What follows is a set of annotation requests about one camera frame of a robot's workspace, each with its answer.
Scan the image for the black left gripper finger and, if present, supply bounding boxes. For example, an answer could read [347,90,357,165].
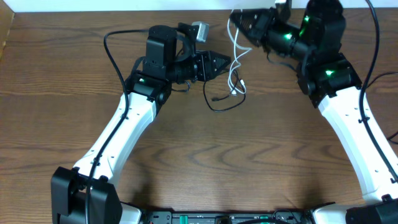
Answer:
[211,64,229,80]
[210,51,231,67]

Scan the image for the black usb cable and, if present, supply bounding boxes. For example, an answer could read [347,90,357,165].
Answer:
[366,72,398,144]
[203,68,247,113]

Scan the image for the white usb cable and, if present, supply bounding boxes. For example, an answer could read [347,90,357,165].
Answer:
[226,9,253,96]

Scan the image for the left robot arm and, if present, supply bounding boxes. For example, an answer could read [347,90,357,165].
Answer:
[50,22,231,223]

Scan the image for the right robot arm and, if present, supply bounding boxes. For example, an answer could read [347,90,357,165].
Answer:
[229,0,397,223]

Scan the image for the brown cardboard panel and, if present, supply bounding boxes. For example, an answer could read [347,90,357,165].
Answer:
[0,0,15,56]

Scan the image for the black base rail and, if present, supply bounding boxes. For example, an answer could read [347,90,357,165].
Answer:
[124,202,346,224]

